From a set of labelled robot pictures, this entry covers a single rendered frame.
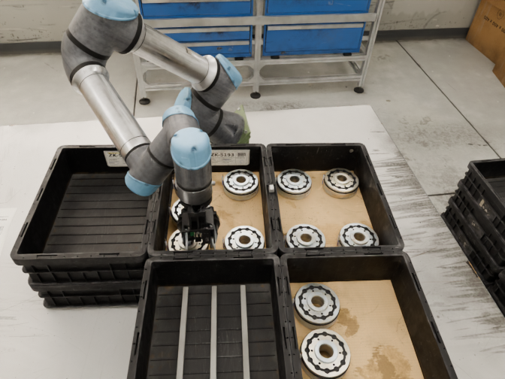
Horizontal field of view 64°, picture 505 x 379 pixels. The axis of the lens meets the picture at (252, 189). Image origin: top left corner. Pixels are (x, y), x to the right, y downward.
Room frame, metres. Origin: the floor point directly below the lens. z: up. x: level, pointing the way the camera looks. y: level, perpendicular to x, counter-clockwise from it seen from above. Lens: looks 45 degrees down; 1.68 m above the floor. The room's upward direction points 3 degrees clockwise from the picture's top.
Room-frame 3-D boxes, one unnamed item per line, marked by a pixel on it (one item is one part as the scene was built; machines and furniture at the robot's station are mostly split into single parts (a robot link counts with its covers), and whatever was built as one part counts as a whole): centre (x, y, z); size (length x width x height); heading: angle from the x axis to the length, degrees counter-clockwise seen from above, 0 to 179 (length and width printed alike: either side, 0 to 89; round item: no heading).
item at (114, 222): (0.71, 0.40, 0.87); 0.40 x 0.30 x 0.11; 5
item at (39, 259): (0.71, 0.40, 0.92); 0.40 x 0.30 x 0.02; 5
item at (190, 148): (0.61, 0.12, 1.15); 0.09 x 0.08 x 0.11; 20
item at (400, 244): (0.76, -0.20, 0.92); 0.40 x 0.30 x 0.02; 5
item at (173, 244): (0.62, 0.16, 0.86); 0.10 x 0.10 x 0.01
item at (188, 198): (0.61, 0.12, 1.07); 0.08 x 0.08 x 0.05
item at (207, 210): (0.60, 0.12, 0.99); 0.09 x 0.08 x 0.12; 10
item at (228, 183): (0.85, 0.03, 0.86); 0.10 x 0.10 x 0.01
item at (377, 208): (0.76, -0.20, 0.87); 0.40 x 0.30 x 0.11; 5
